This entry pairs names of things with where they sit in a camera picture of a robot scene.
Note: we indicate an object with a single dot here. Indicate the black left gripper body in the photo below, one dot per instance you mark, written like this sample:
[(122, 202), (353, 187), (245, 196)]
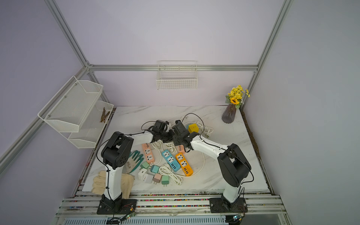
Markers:
[(166, 137)]

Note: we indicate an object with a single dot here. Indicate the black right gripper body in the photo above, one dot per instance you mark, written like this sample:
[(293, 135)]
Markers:
[(177, 140)]

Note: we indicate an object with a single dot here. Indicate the white USB charger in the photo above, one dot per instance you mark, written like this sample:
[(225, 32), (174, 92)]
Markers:
[(141, 173)]

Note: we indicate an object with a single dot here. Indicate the bright green plug adapter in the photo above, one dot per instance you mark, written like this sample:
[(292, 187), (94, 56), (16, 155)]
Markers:
[(165, 180)]

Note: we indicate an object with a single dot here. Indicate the dusty pink plug adapter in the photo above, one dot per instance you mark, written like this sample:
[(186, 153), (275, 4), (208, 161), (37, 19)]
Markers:
[(157, 178)]

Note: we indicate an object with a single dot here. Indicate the grey white plug adapter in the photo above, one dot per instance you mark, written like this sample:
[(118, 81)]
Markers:
[(147, 178)]

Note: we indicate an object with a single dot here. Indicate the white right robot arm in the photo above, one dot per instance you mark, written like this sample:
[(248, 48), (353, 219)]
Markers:
[(233, 164)]

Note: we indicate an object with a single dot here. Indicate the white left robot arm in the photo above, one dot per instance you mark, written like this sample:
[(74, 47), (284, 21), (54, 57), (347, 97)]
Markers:
[(117, 150)]

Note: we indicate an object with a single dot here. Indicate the yellow cube socket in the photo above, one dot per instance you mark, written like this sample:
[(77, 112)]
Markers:
[(193, 128)]

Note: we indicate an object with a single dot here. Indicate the teal plug adapter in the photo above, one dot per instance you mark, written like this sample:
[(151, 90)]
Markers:
[(155, 169)]

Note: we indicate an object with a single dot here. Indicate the short pink power strip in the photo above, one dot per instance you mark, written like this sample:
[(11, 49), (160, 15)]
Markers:
[(148, 155)]

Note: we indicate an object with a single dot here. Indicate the orange power strip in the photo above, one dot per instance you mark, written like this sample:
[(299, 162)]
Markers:
[(186, 168)]

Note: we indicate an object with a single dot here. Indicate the green coated work glove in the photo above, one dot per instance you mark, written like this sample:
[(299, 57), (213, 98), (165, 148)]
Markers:
[(134, 161)]

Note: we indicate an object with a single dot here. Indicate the purple ribbed glass vase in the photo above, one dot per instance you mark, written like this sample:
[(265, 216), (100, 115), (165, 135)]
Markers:
[(228, 115)]

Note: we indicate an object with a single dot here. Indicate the brown sticks on shelf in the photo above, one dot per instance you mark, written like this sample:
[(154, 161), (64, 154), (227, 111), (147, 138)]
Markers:
[(104, 116)]

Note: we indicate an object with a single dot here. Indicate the yellow artificial flower bouquet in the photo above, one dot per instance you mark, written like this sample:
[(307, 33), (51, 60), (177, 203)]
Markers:
[(236, 96)]

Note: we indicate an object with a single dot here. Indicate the beige cloth glove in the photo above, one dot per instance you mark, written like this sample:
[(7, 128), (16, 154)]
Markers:
[(99, 184)]

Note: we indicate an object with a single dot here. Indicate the white mesh two-tier shelf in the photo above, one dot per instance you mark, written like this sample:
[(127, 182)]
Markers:
[(75, 112)]

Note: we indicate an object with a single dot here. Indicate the white wire wall basket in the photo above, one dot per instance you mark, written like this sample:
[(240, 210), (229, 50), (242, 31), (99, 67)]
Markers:
[(177, 75)]

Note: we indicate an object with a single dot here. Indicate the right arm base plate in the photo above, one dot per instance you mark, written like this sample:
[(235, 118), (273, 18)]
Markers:
[(221, 205)]

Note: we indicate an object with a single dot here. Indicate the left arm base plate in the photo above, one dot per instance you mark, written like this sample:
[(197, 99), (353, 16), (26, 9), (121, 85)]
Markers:
[(117, 206)]

